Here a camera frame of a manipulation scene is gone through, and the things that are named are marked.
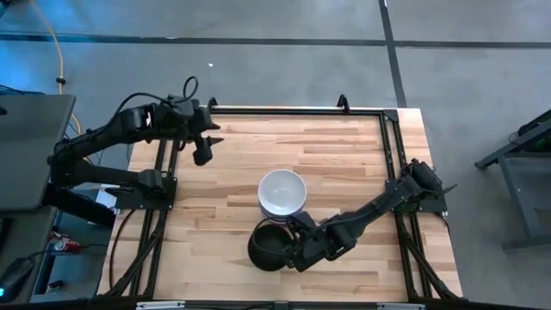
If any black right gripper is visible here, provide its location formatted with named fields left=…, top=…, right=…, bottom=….
left=282, top=227, right=344, bottom=273

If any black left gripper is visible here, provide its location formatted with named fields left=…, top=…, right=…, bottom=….
left=157, top=95, right=225, bottom=146

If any black bowl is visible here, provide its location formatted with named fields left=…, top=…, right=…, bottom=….
left=247, top=218, right=298, bottom=273

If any blue bowl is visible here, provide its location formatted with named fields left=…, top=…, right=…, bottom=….
left=257, top=201, right=306, bottom=220

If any white bowl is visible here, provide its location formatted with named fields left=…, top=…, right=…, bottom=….
left=257, top=169, right=308, bottom=218

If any white paper sheet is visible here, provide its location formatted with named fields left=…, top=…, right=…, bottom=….
left=95, top=188, right=120, bottom=212

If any grey monitor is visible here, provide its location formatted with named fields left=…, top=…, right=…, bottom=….
left=0, top=93, right=77, bottom=212

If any red can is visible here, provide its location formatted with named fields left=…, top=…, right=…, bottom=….
left=53, top=238, right=82, bottom=254

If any dark grey desk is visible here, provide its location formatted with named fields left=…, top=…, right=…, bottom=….
left=0, top=205, right=59, bottom=305

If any grey metal cart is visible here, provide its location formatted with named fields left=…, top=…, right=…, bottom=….
left=474, top=109, right=551, bottom=251

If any black computer mouse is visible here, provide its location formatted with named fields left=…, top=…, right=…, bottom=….
left=0, top=257, right=35, bottom=302

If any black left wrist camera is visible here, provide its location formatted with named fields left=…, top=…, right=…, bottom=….
left=192, top=136, right=214, bottom=167

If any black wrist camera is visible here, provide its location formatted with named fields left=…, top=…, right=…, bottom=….
left=294, top=210, right=322, bottom=233
left=192, top=136, right=214, bottom=167

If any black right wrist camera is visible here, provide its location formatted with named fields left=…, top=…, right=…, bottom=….
left=294, top=210, right=322, bottom=233

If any black aluminium table frame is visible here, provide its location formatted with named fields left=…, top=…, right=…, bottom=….
left=98, top=105, right=464, bottom=302

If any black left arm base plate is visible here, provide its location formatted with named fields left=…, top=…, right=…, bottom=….
left=115, top=175, right=178, bottom=212

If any silver metal bracket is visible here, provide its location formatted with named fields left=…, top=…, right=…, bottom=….
left=135, top=301, right=186, bottom=310
left=376, top=302, right=427, bottom=310

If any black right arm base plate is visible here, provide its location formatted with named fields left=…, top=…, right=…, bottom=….
left=385, top=178, right=449, bottom=214

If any yellow cable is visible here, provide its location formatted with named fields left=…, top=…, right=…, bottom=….
left=28, top=0, right=90, bottom=164

